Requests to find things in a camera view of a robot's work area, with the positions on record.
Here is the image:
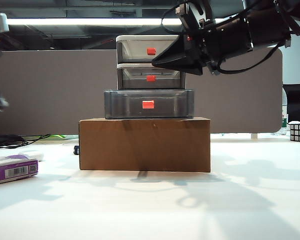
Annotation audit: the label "grey fabric desk partition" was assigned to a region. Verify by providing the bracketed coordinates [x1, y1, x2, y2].
[0, 47, 283, 136]

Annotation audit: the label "black monitor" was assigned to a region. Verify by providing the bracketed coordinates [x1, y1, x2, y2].
[282, 83, 300, 123]

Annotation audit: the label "clear bottle with green label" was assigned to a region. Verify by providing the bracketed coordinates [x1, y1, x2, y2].
[281, 104, 290, 137]

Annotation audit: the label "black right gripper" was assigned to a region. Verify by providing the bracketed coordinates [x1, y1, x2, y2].
[151, 16, 253, 76]

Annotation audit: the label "thin black desk cables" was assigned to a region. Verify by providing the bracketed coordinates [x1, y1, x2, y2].
[4, 134, 52, 148]

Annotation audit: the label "white plastic drawer cabinet frame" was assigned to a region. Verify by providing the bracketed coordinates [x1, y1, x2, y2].
[115, 34, 187, 91]

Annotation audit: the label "left wrist grey box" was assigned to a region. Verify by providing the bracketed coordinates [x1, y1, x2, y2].
[0, 12, 10, 33]

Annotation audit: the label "smoky drawer with divider rail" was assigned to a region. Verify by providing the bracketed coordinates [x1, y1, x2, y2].
[117, 67, 186, 90]

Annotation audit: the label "brown cardboard box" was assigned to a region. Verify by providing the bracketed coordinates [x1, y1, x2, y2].
[78, 116, 212, 173]

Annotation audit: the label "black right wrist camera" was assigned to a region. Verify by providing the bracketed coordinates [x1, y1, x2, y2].
[176, 0, 216, 28]

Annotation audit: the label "purple white napkin pack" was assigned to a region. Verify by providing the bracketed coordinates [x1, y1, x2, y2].
[0, 154, 40, 186]

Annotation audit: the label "smoky drawer with upturned handle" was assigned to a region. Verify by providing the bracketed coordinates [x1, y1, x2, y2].
[117, 41, 181, 63]

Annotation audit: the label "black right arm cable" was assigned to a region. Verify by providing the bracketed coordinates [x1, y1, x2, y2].
[161, 3, 185, 35]
[213, 42, 285, 75]

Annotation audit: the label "long ceiling light strip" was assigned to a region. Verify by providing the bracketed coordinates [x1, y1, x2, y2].
[7, 17, 185, 27]

